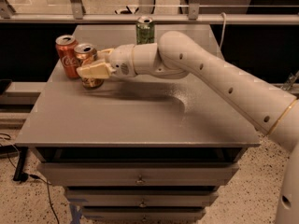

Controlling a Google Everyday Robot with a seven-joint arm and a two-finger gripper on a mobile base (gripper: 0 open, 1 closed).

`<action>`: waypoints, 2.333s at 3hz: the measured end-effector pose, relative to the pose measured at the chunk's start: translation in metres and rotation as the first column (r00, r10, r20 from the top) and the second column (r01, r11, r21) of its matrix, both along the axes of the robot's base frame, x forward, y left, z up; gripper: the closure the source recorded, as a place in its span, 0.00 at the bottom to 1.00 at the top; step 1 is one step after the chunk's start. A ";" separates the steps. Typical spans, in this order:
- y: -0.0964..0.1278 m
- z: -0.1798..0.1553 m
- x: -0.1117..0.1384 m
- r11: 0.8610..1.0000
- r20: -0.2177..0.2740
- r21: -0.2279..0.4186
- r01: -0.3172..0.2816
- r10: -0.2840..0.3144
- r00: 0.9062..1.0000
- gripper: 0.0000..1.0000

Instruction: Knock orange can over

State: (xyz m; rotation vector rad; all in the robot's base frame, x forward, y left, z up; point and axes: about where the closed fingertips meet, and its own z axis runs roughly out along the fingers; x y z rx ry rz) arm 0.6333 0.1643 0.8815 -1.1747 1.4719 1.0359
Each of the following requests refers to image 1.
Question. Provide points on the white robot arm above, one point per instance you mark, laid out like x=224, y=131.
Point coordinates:
x=271, y=110

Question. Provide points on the red Coca-Cola can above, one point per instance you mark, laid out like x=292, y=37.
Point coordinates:
x=65, y=45

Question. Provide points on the top grey drawer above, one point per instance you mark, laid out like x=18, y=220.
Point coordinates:
x=137, y=174

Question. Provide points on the grey drawer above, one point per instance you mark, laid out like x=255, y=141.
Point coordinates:
x=140, y=197
x=143, y=214
x=137, y=174

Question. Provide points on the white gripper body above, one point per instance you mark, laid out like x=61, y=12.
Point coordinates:
x=121, y=61

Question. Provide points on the green soda can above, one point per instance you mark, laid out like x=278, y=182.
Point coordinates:
x=144, y=30

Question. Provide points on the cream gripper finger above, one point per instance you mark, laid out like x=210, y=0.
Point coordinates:
x=104, y=54
x=99, y=70

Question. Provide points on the orange soda can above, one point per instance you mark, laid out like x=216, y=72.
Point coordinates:
x=86, y=53

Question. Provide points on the metal railing frame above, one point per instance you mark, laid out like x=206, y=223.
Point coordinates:
x=163, y=11

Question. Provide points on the middle grey drawer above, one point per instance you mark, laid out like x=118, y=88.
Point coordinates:
x=140, y=197

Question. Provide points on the bottom grey drawer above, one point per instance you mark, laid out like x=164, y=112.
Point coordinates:
x=143, y=214

